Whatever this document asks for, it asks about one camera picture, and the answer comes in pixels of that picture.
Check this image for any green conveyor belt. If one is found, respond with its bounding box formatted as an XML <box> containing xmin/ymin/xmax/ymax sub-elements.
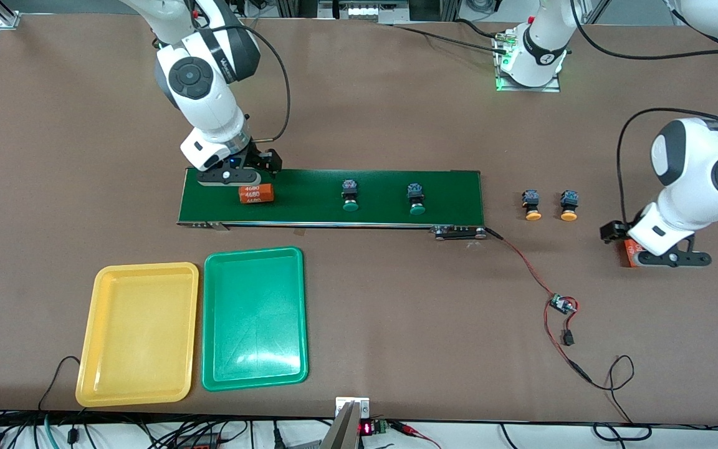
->
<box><xmin>176</xmin><ymin>167</ymin><xmax>487</xmax><ymax>241</ymax></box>

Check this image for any green plastic tray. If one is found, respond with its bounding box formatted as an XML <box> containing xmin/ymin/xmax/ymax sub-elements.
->
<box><xmin>201</xmin><ymin>247</ymin><xmax>309</xmax><ymax>392</ymax></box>

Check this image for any lit metal rack unit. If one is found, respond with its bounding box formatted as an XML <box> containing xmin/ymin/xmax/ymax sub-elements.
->
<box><xmin>318</xmin><ymin>0</ymin><xmax>411</xmax><ymax>24</ymax></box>

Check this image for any yellow plastic tray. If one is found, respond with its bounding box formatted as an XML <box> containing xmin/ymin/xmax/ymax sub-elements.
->
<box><xmin>75</xmin><ymin>262</ymin><xmax>199</xmax><ymax>407</ymax></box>

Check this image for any red clip lead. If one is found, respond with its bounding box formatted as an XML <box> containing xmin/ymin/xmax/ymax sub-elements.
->
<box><xmin>390</xmin><ymin>421</ymin><xmax>442</xmax><ymax>449</ymax></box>

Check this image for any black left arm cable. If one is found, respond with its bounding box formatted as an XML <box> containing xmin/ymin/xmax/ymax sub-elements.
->
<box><xmin>571</xmin><ymin>0</ymin><xmax>718</xmax><ymax>225</ymax></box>

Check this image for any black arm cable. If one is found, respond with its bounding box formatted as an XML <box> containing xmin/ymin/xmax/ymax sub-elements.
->
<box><xmin>571</xmin><ymin>0</ymin><xmax>718</xmax><ymax>225</ymax></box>
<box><xmin>234</xmin><ymin>25</ymin><xmax>291</xmax><ymax>143</ymax></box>

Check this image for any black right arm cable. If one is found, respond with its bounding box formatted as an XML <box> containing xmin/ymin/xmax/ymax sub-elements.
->
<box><xmin>234</xmin><ymin>25</ymin><xmax>291</xmax><ymax>143</ymax></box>

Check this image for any thin black looped cable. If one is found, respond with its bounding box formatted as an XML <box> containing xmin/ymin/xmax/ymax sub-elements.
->
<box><xmin>590</xmin><ymin>355</ymin><xmax>653</xmax><ymax>440</ymax></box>

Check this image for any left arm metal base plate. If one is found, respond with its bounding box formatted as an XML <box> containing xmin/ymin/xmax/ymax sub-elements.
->
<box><xmin>495</xmin><ymin>31</ymin><xmax>561</xmax><ymax>93</ymax></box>

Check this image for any black base power cable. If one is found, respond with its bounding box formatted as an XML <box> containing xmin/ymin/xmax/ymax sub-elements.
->
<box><xmin>390</xmin><ymin>17</ymin><xmax>512</xmax><ymax>56</ymax></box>

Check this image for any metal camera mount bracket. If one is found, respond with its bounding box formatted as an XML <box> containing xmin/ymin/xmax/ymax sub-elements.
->
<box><xmin>318</xmin><ymin>397</ymin><xmax>371</xmax><ymax>449</ymax></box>

